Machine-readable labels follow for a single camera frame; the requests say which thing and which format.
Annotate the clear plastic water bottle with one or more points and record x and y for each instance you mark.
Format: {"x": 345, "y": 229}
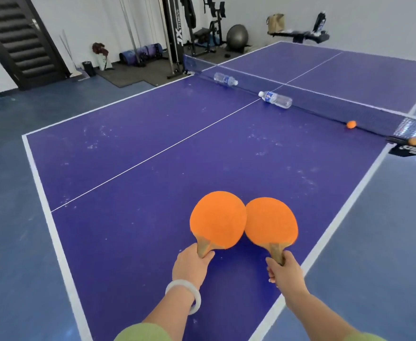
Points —
{"x": 277, "y": 100}
{"x": 225, "y": 78}

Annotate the orange ball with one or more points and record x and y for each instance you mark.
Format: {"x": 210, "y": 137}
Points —
{"x": 415, "y": 141}
{"x": 351, "y": 124}

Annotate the grey exercise ball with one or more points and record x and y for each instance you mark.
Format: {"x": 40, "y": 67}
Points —
{"x": 237, "y": 37}

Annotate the black weight bench machine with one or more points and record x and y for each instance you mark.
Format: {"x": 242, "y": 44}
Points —
{"x": 202, "y": 31}

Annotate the dark slatted door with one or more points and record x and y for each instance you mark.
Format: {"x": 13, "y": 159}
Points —
{"x": 16, "y": 42}

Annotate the person's left forearm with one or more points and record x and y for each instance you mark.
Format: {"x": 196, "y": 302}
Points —
{"x": 168, "y": 316}

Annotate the dark floor mat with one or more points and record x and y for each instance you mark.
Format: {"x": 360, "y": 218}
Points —
{"x": 133, "y": 72}

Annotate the dark table tennis net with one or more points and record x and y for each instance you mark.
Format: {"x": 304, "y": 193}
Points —
{"x": 336, "y": 110}

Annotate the white broom and dustpan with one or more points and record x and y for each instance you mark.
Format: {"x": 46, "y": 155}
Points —
{"x": 76, "y": 72}

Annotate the black sit-up bench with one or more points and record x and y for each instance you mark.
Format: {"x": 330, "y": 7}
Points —
{"x": 300, "y": 36}

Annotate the white cloth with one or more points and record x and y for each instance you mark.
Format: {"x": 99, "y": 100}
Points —
{"x": 298, "y": 31}

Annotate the brown paper bag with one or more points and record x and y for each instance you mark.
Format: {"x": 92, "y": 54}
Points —
{"x": 276, "y": 24}

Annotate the person's right hand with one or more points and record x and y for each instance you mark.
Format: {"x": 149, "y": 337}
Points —
{"x": 288, "y": 277}

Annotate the blue rolled exercise mat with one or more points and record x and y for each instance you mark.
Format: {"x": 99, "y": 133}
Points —
{"x": 128, "y": 58}

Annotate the blue table tennis table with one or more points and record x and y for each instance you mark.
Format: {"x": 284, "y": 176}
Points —
{"x": 158, "y": 138}

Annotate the purple rolled exercise mat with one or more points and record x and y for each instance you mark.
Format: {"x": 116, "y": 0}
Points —
{"x": 152, "y": 51}

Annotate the orange paddle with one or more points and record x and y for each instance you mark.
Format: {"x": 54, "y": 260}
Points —
{"x": 272, "y": 221}
{"x": 218, "y": 220}

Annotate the black trash bin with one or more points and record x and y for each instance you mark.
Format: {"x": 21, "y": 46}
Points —
{"x": 88, "y": 68}

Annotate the person's right forearm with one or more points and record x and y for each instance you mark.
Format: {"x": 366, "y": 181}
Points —
{"x": 314, "y": 316}

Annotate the person's left hand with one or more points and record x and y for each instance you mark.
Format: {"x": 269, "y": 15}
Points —
{"x": 190, "y": 266}

